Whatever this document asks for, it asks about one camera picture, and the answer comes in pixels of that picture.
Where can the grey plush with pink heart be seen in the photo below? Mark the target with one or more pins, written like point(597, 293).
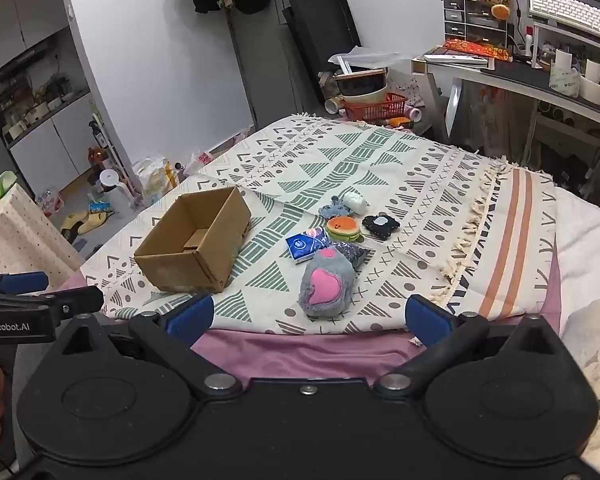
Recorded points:
point(325, 282)

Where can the brown cardboard box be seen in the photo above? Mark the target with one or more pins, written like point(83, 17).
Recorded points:
point(180, 265)

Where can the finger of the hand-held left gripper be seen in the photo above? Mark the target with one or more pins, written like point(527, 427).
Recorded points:
point(77, 300)
point(22, 282)

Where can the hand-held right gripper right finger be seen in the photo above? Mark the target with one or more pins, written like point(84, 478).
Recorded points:
point(426, 319)

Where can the white desk riser shelf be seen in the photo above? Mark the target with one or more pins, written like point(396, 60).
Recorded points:
point(575, 37)

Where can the black cloth with white patch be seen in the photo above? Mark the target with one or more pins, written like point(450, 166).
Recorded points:
point(375, 230)

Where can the clear plastic bag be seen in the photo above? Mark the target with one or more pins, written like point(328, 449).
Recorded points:
point(365, 57)

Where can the grey drawer organizer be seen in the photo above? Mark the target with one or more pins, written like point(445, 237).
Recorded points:
point(475, 22)

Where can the patterned tasselled blanket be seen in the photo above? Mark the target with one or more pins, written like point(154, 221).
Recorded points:
point(330, 160)

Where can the blue elephant plush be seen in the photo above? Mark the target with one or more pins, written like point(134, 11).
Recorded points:
point(335, 207)

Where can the white crumpled cloth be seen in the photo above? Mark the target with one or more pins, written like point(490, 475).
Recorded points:
point(357, 201)

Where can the red patterned packet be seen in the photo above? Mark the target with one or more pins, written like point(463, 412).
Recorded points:
point(480, 50)

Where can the white flat tablet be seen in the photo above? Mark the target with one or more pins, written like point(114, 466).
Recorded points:
point(455, 57)

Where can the pink bedsheet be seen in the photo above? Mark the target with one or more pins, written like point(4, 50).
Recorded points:
point(305, 355)

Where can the yellow slipper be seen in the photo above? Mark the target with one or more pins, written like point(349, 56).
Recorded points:
point(72, 221)
point(95, 221)

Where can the paper tube roll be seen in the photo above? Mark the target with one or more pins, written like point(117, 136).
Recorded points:
point(332, 105)

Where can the black and cream bowl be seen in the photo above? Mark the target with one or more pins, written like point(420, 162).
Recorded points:
point(360, 85)

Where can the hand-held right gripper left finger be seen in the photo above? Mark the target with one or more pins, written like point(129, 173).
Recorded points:
point(190, 319)

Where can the white printed duvet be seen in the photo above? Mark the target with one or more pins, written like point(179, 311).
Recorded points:
point(590, 240)

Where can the dotted fabric box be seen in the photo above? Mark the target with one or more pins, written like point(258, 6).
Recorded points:
point(20, 235)

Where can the white wall cabinet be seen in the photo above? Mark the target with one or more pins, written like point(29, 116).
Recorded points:
point(40, 125)

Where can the white desk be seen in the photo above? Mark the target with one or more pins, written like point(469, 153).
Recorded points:
point(520, 77)

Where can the dark sparkly pouch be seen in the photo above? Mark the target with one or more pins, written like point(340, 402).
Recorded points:
point(352, 254)

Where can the white kettle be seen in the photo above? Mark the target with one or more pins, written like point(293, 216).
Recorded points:
point(111, 182)

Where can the black flat panel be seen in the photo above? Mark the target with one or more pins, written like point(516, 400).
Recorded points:
point(320, 25)

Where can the white bottle with red cap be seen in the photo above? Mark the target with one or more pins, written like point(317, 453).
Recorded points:
point(529, 42)

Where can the small hamburger toy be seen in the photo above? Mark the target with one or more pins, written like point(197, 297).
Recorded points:
point(500, 12)

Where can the white keyboard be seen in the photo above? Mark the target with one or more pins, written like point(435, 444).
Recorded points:
point(570, 10)

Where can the orange hamburger plush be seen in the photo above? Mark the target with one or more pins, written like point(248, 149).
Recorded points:
point(344, 227)

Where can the white food bags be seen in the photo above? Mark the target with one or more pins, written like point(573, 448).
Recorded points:
point(155, 177)

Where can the red plastic basket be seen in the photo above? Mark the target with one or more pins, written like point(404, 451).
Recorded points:
point(375, 107)

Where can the green packet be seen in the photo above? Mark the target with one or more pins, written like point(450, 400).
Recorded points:
point(0, 185)

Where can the blue tissue packet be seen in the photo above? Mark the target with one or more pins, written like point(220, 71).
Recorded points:
point(300, 247)

